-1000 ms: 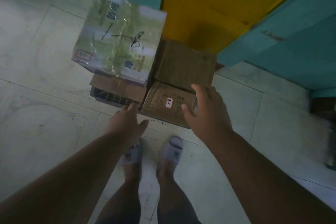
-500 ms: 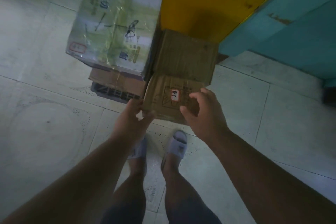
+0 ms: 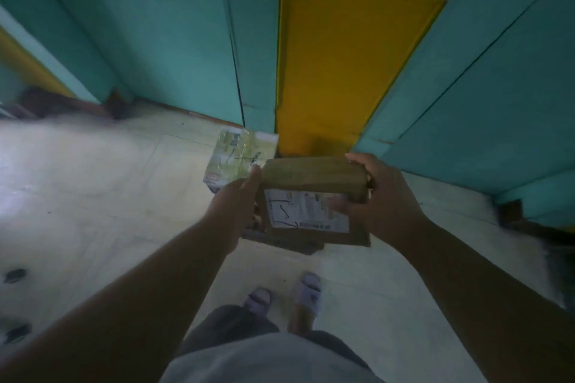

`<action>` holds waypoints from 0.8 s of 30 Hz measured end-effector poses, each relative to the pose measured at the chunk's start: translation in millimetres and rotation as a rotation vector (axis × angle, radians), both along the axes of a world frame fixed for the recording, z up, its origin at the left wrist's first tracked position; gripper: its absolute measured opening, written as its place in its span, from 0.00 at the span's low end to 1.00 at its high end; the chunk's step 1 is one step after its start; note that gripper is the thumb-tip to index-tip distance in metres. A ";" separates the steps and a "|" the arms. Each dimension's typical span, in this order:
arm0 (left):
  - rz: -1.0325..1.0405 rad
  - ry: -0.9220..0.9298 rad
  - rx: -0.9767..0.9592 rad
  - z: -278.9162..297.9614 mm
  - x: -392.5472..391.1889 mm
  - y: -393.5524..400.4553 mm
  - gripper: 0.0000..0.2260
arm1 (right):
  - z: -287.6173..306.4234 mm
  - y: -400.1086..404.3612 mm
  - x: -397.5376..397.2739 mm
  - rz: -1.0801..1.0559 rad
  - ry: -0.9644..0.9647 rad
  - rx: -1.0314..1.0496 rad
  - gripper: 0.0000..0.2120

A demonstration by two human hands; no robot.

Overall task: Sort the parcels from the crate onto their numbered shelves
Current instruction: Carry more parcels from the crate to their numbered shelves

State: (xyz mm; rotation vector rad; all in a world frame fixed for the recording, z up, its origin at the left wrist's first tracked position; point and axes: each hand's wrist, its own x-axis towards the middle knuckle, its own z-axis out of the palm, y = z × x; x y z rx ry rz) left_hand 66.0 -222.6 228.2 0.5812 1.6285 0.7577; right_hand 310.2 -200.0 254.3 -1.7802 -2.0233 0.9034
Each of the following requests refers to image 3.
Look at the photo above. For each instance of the person's left hand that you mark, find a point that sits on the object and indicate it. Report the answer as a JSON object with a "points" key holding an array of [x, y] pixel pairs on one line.
{"points": [[233, 212]]}

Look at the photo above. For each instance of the brown box label 1-7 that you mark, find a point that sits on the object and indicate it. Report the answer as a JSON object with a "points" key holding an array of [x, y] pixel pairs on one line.
{"points": [[310, 176]]}

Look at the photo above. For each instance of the person's right hand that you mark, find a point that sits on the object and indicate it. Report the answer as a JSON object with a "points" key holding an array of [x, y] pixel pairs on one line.
{"points": [[391, 212]]}

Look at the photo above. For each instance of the person's right forearm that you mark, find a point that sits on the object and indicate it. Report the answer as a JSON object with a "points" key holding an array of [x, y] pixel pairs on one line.
{"points": [[494, 297]]}

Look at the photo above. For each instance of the large white tape-wrapped box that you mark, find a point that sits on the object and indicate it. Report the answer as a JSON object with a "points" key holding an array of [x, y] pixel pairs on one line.
{"points": [[233, 154]]}

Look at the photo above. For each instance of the person's right leg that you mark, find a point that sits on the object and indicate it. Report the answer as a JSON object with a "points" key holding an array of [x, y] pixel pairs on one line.
{"points": [[300, 322]]}

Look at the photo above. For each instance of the dark grey shorts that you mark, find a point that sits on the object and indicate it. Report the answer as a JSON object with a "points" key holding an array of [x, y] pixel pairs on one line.
{"points": [[224, 322]]}

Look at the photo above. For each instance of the person's left forearm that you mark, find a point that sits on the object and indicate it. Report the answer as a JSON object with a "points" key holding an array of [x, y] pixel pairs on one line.
{"points": [[126, 306]]}

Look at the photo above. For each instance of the black flat tray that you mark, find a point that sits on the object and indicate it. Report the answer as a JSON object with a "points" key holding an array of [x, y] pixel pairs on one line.
{"points": [[292, 249]]}

